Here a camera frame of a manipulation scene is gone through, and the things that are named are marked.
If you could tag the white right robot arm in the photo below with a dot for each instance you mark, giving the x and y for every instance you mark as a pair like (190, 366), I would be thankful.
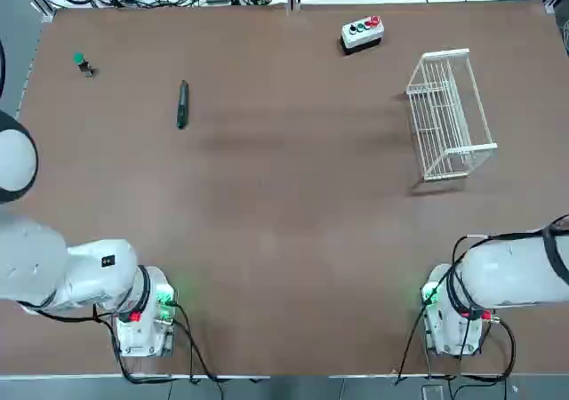
(511, 271)

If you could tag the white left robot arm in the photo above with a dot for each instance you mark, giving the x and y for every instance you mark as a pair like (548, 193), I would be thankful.
(89, 275)

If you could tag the loose green push button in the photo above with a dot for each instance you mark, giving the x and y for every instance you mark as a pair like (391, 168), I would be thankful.
(80, 58)

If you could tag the white push-button control box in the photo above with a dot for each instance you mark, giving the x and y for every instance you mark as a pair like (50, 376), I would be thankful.
(361, 35)

